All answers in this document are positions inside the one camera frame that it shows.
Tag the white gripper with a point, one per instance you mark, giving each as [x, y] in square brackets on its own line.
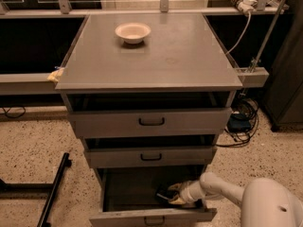
[188, 192]

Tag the black rxbar chocolate bar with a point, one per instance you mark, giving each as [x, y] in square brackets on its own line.
[162, 194]

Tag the grey drawer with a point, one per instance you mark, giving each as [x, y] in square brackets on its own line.
[149, 123]
[128, 198]
[143, 157]

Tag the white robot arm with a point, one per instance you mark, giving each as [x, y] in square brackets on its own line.
[263, 202]

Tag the grey drawer cabinet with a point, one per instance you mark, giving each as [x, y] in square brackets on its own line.
[179, 66]

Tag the dark grey cabinet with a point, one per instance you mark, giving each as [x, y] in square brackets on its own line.
[283, 98]

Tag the white bowl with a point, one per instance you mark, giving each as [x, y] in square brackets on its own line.
[133, 33]

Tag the black floor stand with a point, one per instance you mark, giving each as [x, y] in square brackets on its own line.
[36, 190]

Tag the yellow tape piece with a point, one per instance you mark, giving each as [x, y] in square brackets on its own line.
[55, 75]

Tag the metal diagonal rod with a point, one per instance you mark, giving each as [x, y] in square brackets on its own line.
[261, 5]

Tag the white power strip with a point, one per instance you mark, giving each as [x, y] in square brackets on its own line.
[244, 6]

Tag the grey aluminium rail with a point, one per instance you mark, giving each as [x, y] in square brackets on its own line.
[38, 84]

